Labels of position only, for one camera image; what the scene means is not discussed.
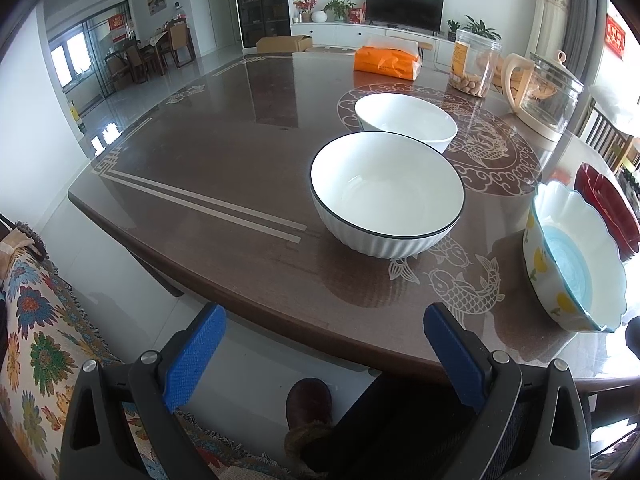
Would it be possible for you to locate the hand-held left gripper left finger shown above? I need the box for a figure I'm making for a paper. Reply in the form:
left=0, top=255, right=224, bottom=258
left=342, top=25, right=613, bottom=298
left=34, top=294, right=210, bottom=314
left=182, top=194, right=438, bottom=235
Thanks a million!
left=60, top=302, right=228, bottom=480

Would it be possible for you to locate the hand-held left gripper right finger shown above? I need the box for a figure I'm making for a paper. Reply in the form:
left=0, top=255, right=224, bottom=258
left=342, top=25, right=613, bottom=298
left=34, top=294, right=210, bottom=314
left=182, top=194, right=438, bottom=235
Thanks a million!
left=422, top=302, right=593, bottom=480

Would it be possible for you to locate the scalloped lemon-print bowl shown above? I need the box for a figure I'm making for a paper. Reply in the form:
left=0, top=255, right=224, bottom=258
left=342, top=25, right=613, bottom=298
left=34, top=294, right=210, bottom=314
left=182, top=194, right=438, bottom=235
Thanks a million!
left=522, top=180, right=628, bottom=333

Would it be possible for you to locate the brown shoe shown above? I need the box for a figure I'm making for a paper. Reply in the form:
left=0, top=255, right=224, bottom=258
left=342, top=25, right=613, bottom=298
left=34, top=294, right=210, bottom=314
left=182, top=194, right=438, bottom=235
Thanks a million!
left=285, top=379, right=335, bottom=463

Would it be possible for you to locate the large white ribbed bowl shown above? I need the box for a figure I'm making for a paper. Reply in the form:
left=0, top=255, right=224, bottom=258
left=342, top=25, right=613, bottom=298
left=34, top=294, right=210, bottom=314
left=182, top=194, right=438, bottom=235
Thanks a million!
left=309, top=131, right=466, bottom=261

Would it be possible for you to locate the wooden chair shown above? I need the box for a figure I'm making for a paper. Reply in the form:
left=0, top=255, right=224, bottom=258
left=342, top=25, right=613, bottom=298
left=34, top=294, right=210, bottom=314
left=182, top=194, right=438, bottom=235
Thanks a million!
left=582, top=105, right=640, bottom=173

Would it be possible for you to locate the small white bowl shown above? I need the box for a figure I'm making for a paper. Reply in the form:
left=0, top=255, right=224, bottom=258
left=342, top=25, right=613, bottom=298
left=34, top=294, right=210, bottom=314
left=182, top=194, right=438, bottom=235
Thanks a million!
left=354, top=93, right=458, bottom=153

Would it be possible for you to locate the clear plastic jar of peanuts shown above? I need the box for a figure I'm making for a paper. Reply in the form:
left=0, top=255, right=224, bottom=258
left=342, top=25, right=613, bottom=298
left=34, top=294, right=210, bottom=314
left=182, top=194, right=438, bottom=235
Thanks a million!
left=448, top=27, right=502, bottom=98

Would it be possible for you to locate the orange tissue pack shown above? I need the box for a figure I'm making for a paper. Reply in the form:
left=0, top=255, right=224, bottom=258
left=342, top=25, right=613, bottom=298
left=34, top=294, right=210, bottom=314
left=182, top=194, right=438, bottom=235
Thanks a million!
left=354, top=37, right=423, bottom=82

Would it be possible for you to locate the dining table with chairs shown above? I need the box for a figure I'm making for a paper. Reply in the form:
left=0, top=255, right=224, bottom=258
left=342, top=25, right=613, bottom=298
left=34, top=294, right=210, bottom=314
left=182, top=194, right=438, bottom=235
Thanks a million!
left=105, top=22, right=197, bottom=86

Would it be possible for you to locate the grey curtain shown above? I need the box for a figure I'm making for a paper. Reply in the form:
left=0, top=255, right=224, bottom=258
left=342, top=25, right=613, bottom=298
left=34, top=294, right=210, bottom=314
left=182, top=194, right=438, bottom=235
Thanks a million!
left=557, top=0, right=608, bottom=88

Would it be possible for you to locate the cardboard box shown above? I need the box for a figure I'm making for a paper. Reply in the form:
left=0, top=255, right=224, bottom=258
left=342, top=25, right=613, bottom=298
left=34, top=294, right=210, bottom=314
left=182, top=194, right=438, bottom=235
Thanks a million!
left=256, top=35, right=313, bottom=54

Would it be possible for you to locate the leafy potted plant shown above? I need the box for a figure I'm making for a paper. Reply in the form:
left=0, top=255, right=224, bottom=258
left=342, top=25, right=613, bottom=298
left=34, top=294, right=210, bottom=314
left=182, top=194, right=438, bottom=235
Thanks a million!
left=462, top=15, right=502, bottom=42

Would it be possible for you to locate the standing air conditioner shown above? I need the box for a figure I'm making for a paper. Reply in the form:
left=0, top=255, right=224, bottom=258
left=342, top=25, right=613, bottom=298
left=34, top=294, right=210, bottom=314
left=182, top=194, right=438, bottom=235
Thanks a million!
left=525, top=0, right=571, bottom=61

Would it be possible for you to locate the white TV cabinet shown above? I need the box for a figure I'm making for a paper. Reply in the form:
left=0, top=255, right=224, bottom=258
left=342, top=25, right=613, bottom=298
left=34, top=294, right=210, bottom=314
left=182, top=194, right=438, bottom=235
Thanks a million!
left=291, top=21, right=461, bottom=68

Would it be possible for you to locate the white door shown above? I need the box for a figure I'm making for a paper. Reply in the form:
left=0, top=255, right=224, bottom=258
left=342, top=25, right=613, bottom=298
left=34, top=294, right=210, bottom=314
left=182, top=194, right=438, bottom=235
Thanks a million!
left=204, top=0, right=236, bottom=56

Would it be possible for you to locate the black television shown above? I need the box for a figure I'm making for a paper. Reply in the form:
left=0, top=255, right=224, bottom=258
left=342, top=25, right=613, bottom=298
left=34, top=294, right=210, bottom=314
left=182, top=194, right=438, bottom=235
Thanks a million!
left=365, top=0, right=445, bottom=33

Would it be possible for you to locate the dark glass display cabinet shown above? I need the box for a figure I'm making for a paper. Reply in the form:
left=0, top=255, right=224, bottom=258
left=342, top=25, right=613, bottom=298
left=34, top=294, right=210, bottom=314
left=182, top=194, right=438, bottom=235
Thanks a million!
left=232, top=0, right=291, bottom=51

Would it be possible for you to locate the green potted plant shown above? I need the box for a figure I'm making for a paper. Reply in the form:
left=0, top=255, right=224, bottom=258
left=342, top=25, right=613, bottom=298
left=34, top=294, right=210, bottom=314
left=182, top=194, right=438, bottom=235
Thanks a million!
left=324, top=0, right=357, bottom=23

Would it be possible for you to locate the red flower plant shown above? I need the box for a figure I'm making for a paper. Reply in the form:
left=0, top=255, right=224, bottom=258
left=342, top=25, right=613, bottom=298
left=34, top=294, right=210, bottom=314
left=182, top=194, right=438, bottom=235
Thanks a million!
left=292, top=0, right=321, bottom=23

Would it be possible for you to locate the glass kettle with cream handle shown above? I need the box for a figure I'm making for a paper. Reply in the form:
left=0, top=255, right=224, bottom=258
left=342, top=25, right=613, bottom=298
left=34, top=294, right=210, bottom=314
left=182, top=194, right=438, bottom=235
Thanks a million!
left=502, top=50, right=585, bottom=148

